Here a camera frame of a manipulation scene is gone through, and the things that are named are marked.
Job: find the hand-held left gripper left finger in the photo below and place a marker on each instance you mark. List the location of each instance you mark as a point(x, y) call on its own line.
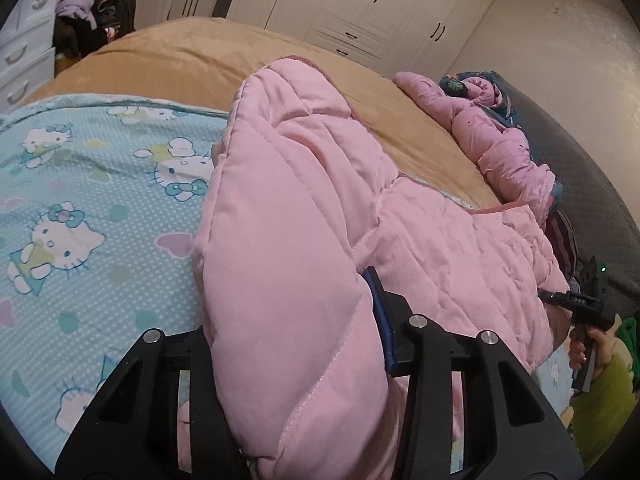
point(195, 355)

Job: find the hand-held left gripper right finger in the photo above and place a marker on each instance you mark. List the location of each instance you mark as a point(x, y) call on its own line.
point(382, 330)

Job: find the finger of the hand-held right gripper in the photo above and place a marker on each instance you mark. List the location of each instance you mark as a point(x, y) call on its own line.
point(555, 298)

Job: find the pink quilted jacket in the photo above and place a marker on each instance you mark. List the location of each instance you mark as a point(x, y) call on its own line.
point(300, 260)

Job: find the person's right forearm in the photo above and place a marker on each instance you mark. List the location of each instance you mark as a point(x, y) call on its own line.
point(615, 400)

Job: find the dark clothes pile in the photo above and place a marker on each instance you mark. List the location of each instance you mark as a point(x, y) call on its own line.
point(75, 40)

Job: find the person's right hand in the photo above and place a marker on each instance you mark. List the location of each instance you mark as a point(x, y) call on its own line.
point(602, 350)

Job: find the dark striped cloth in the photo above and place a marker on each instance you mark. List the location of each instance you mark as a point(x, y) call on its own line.
point(562, 245)

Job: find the grey padded headboard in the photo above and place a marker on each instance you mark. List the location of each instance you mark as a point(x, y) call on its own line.
point(590, 200)

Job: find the pink floral comforter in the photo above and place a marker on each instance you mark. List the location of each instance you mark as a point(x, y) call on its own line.
point(500, 160)

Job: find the blue cartoon cat blanket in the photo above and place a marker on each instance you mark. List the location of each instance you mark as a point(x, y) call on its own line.
point(100, 185)

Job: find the tan bed cover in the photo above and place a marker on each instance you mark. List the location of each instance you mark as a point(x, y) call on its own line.
point(200, 55)

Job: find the white wardrobe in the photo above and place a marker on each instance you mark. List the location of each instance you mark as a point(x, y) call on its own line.
point(400, 10)

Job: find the dark travel bag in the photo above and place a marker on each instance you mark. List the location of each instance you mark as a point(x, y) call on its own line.
point(115, 7)

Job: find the white drawer chest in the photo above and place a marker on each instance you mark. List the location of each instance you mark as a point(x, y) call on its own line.
point(25, 35)

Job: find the purple garment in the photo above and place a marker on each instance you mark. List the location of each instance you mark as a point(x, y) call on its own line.
point(75, 7)

